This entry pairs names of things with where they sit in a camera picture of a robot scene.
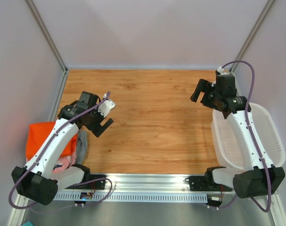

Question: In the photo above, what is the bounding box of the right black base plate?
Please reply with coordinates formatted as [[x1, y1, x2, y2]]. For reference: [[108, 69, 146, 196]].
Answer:
[[184, 176, 233, 192]]

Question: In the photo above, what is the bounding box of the aluminium frame post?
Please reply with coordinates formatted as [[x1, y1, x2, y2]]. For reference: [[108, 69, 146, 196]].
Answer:
[[235, 0, 277, 61], [25, 0, 68, 73]]

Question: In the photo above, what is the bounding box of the teal object at bottom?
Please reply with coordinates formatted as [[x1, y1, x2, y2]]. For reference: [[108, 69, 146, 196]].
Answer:
[[22, 221, 33, 226]]

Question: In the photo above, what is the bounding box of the right aluminium frame post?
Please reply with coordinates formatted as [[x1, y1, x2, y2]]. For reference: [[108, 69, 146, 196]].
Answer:
[[235, 0, 277, 61]]

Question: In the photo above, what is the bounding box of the slotted cable duct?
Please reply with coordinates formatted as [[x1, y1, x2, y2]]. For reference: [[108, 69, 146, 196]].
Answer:
[[54, 191, 208, 203]]

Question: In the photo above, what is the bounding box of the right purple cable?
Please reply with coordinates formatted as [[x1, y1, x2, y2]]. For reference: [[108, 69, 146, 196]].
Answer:
[[205, 60, 273, 212]]

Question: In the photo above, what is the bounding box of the white laundry basket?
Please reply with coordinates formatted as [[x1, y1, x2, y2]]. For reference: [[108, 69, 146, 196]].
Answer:
[[211, 103, 286, 170]]

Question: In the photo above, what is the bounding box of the aluminium front rail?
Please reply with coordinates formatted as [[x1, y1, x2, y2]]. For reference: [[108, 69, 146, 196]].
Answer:
[[58, 173, 235, 195]]

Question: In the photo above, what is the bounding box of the purple cable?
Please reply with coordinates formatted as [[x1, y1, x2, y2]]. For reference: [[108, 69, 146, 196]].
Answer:
[[205, 60, 273, 212], [8, 91, 113, 210]]

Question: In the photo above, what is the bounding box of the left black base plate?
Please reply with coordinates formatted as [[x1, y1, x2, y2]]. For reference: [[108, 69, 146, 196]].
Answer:
[[68, 174, 106, 191]]

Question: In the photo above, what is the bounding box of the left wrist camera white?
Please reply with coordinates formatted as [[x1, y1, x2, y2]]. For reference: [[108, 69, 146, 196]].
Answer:
[[98, 99, 116, 118]]

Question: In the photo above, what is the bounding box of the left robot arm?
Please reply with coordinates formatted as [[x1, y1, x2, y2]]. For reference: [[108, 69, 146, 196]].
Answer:
[[8, 91, 115, 210]]

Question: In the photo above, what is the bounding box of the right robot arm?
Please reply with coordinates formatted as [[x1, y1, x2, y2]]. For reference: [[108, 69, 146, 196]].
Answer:
[[190, 73, 285, 198]]

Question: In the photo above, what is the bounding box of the grey shirt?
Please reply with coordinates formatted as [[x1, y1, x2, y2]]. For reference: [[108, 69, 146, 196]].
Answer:
[[75, 130, 88, 164]]

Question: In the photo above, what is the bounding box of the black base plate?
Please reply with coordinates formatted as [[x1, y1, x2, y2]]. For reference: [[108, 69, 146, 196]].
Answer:
[[184, 176, 233, 192], [68, 174, 106, 191]]

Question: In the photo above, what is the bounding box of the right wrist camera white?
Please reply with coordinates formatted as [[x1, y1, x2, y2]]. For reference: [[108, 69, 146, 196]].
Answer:
[[211, 66, 229, 87]]

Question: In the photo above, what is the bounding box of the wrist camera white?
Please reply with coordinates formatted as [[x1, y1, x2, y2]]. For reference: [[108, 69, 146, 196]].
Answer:
[[211, 66, 229, 87], [98, 99, 116, 118]]

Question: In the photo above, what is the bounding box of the orange garment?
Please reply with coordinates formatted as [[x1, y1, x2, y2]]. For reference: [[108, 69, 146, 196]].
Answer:
[[25, 121, 78, 161]]

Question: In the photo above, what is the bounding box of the left aluminium frame post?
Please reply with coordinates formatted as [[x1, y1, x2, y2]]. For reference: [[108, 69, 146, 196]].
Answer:
[[25, 0, 68, 73]]

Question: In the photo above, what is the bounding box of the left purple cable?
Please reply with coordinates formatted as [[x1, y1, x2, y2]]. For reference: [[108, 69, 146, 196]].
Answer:
[[8, 91, 113, 210]]

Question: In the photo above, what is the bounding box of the pink patterned garment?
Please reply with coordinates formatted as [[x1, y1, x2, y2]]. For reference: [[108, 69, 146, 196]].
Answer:
[[52, 155, 76, 173]]

